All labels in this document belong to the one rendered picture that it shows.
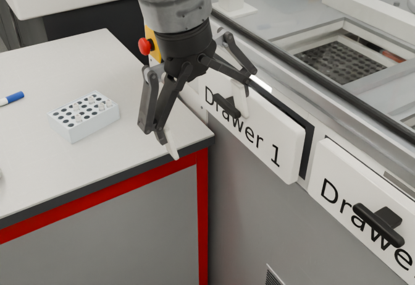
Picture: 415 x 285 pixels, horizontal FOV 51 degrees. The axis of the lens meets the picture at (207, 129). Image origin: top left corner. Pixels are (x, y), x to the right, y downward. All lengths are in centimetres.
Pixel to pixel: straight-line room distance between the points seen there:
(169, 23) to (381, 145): 31
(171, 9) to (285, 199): 44
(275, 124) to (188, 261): 60
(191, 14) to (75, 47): 80
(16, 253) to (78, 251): 13
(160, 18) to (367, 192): 35
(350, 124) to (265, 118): 16
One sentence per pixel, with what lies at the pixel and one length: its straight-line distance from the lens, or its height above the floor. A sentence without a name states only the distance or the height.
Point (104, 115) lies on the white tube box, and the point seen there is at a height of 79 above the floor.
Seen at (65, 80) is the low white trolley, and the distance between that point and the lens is 116.
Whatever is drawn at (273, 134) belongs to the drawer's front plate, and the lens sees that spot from 71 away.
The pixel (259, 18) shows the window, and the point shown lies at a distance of 75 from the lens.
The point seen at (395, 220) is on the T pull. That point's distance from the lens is 60.
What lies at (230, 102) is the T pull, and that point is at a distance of 75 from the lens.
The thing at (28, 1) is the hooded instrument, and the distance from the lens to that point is 140.
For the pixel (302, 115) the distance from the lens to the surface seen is 69.
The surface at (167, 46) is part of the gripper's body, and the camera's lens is 57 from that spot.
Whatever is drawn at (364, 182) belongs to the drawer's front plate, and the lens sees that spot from 62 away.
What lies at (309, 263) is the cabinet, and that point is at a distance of 86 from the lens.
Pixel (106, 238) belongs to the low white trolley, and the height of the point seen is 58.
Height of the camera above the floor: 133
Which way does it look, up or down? 38 degrees down
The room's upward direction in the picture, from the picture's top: straight up
